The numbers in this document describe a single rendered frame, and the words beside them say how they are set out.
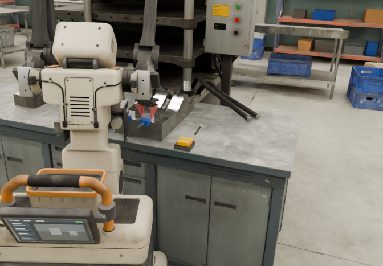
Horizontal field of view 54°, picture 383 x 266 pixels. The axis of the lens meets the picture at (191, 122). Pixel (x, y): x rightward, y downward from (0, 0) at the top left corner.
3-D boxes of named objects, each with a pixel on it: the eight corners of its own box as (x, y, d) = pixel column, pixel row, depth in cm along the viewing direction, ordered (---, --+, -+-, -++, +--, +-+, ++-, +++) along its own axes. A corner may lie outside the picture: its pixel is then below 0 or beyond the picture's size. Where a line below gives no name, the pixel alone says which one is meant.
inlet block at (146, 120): (142, 133, 174) (142, 122, 172) (133, 131, 175) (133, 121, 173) (154, 123, 185) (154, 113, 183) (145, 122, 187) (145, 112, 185)
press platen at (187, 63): (196, 87, 245) (196, 60, 238) (33, 66, 282) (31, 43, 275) (226, 61, 318) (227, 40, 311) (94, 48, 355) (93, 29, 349)
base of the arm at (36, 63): (11, 70, 139) (43, 71, 139) (16, 54, 143) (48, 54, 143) (19, 84, 146) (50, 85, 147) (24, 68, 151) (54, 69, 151)
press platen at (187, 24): (197, 51, 236) (198, 20, 229) (29, 35, 273) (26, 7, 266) (228, 33, 309) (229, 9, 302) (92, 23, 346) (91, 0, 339)
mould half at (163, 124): (162, 140, 182) (162, 115, 177) (114, 133, 190) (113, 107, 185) (194, 109, 226) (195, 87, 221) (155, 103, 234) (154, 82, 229)
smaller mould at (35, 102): (35, 108, 218) (33, 97, 216) (14, 105, 223) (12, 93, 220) (57, 98, 236) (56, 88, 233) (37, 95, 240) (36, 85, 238)
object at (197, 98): (193, 107, 250) (193, 97, 247) (33, 85, 287) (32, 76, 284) (224, 78, 324) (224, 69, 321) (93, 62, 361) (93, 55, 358)
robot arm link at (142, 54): (136, 62, 145) (150, 64, 145) (138, 43, 150) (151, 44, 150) (137, 77, 152) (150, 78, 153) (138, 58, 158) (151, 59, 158)
